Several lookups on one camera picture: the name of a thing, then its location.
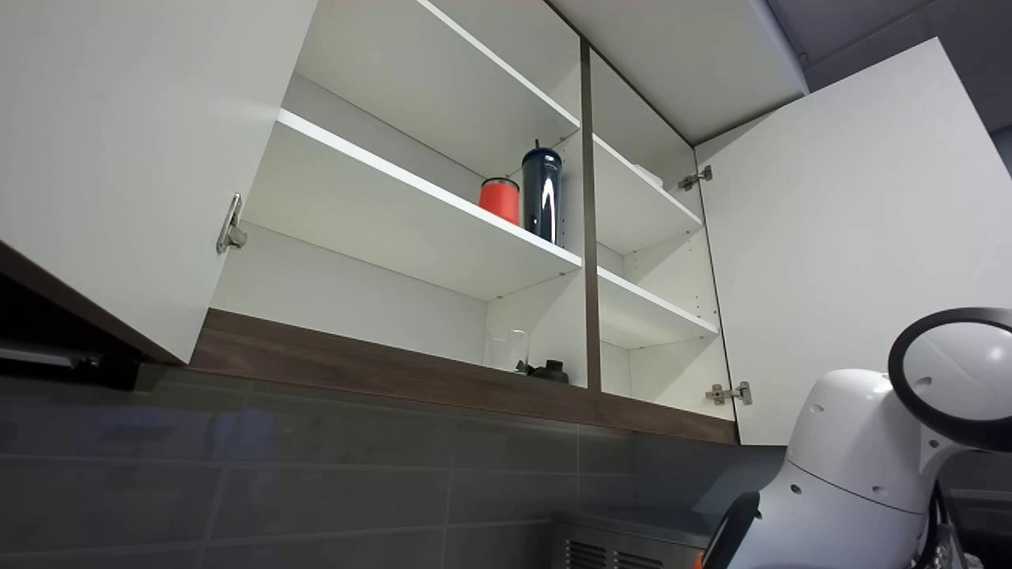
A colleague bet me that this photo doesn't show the dark countertop appliance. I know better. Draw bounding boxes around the dark countertop appliance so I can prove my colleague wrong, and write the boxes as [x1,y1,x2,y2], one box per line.
[547,508,744,569]

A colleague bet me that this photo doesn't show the white cupboard door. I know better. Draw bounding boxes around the white cupboard door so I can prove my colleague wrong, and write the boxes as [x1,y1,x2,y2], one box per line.
[694,36,1012,452]
[0,0,320,367]

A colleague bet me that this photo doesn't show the small black object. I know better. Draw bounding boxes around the small black object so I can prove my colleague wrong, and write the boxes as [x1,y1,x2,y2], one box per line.
[513,355,572,384]

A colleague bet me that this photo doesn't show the white wall cupboard wood trim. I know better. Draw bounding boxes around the white wall cupboard wood trim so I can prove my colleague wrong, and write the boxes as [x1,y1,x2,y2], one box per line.
[194,0,813,448]

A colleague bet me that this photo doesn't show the metal door hinge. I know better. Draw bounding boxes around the metal door hinge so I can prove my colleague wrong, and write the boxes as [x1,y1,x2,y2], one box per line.
[674,161,719,191]
[213,191,253,254]
[703,379,756,409]

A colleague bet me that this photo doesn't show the dark blue tumbler bottle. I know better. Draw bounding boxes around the dark blue tumbler bottle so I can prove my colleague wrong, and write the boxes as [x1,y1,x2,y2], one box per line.
[518,135,567,245]

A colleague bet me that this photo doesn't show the red cup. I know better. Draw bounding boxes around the red cup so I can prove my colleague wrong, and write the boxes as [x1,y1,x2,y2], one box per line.
[479,174,526,228]

